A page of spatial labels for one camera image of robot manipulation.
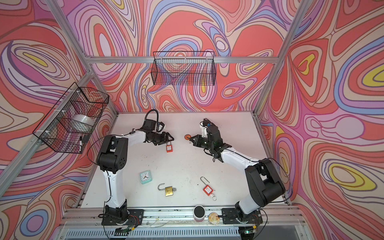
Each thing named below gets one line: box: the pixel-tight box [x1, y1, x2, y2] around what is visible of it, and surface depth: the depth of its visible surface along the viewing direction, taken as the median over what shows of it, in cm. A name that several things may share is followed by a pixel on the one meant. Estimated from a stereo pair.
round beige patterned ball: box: [208, 212, 220, 225], surface depth 75 cm
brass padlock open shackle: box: [157, 183, 174, 197], surface depth 82 cm
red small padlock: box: [166, 140, 174, 153], surface depth 100 cm
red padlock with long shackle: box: [200, 176, 217, 201], surface depth 82 cm
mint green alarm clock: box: [139, 170, 153, 185], surface depth 86 cm
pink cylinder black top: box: [193, 205, 206, 223], surface depth 72 cm
